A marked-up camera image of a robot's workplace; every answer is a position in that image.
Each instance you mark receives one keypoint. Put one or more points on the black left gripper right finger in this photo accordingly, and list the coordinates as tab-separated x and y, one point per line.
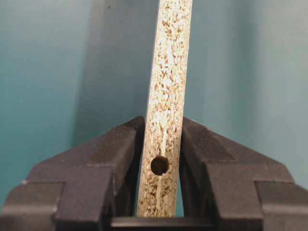
235	187

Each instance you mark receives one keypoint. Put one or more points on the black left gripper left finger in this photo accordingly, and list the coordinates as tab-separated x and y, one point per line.
74	190

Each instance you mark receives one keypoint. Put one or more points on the particle board wooden plank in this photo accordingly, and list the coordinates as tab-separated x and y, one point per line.
161	149

